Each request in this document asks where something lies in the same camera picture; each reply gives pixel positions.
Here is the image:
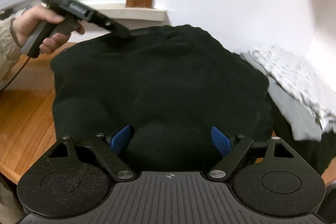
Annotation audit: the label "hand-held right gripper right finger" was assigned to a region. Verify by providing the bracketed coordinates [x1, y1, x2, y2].
[206, 126, 297, 183]

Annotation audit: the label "person's left hand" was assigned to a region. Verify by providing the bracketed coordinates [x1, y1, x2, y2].
[13, 5, 86, 55]

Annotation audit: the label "person's left forearm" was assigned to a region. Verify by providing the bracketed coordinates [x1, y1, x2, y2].
[0, 15, 23, 89]

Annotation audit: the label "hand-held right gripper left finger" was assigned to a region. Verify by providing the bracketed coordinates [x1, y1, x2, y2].
[47, 124, 137, 183]

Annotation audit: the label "black sweatpants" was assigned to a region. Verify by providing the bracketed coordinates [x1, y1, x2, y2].
[50, 25, 275, 172]

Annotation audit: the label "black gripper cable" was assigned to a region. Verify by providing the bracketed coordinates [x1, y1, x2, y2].
[0, 55, 30, 90]

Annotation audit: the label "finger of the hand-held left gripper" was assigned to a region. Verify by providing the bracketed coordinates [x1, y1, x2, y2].
[129, 27, 151, 37]

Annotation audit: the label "white dotted cloth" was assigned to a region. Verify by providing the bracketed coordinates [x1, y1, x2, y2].
[248, 44, 336, 133]

